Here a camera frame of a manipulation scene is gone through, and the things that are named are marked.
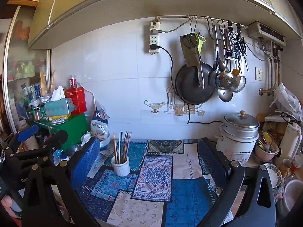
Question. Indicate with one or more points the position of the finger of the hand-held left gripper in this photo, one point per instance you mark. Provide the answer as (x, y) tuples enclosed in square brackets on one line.
[(28, 133), (58, 139)]

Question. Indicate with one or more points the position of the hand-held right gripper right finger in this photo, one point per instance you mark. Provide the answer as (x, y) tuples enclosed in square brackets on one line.
[(210, 158)]

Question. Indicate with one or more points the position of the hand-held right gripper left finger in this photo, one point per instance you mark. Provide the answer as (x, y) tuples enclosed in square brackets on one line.
[(85, 160)]

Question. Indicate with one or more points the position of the beige chopstick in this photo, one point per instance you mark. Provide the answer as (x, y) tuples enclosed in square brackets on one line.
[(117, 152), (115, 146)]

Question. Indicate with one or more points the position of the white ceramic cup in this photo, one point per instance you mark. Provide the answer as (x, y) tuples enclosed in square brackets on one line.
[(121, 167)]

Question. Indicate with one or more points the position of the steel chopstick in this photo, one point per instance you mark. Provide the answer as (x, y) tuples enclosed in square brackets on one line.
[(120, 144)]

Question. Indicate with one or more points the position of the pink bowl with utensils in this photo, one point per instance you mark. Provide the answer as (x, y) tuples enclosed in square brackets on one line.
[(265, 155)]

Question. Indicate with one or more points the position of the person's left hand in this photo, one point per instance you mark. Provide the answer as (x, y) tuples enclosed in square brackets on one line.
[(6, 204)]

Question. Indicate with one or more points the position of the green metal box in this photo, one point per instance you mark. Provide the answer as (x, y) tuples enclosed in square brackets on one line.
[(73, 130)]

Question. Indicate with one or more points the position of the small white scale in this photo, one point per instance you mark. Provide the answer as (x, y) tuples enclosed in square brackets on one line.
[(58, 121)]

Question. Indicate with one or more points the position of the spice jars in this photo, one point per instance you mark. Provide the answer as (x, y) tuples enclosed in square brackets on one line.
[(39, 113)]

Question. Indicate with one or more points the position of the white rice cooker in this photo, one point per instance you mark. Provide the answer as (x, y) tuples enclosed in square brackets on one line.
[(236, 144)]

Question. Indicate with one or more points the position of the teal tissue box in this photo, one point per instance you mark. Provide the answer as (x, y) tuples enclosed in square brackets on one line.
[(59, 107)]

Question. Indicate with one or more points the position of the white printed plastic bag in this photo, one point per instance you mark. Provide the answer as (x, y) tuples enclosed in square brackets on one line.
[(100, 123)]

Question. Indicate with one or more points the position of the red tin box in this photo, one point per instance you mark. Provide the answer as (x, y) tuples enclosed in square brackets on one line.
[(77, 100)]

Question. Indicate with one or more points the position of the patterned patchwork tablecloth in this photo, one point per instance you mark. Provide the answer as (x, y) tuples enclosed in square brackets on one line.
[(187, 203)]

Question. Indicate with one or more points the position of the red-label bottle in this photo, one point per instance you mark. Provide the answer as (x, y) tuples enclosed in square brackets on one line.
[(73, 81)]

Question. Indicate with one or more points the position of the steel ladle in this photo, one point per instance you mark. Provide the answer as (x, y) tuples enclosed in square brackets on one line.
[(224, 95)]

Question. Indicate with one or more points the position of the patterned plate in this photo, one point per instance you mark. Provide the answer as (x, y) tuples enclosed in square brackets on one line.
[(274, 170)]

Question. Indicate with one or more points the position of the glass-door cabinet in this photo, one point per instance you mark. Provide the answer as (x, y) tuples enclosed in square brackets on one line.
[(23, 63)]

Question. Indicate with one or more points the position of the black wok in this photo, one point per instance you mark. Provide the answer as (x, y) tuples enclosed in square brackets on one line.
[(189, 87)]

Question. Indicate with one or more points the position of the steel skimmer spoon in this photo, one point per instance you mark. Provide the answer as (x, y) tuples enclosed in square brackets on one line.
[(224, 80)]

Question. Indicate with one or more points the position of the white electric kettle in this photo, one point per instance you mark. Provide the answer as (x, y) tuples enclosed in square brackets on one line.
[(290, 141)]

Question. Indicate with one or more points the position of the white bucket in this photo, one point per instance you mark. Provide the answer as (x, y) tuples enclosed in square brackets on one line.
[(294, 198)]

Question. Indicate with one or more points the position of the clear plastic bag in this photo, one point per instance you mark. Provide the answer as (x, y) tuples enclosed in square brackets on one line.
[(287, 101)]

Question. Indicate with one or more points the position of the steel cleaver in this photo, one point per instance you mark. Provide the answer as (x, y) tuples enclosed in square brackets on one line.
[(190, 56)]

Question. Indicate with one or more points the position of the water heater pipes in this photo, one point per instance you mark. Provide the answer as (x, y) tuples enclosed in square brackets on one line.
[(277, 75)]

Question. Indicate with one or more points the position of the green peeler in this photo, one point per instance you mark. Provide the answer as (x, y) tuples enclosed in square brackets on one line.
[(200, 43)]

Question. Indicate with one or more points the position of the hanging dark scissors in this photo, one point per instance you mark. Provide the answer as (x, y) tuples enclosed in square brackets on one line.
[(241, 46)]

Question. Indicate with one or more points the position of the white power strip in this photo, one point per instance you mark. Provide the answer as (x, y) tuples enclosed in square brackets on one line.
[(153, 41)]

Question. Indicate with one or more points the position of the beige water heater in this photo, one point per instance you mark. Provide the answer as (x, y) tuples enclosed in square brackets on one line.
[(266, 32)]

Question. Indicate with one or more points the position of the white plug adapter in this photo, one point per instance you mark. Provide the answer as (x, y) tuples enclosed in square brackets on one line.
[(155, 27)]

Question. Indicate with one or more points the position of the white wall socket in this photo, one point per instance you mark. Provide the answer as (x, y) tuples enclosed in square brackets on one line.
[(259, 73)]

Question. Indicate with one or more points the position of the metal hanging rail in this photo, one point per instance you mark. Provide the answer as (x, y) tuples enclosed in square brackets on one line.
[(180, 16)]

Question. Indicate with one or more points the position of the yellow wall cabinet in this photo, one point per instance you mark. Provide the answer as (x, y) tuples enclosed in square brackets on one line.
[(142, 2)]

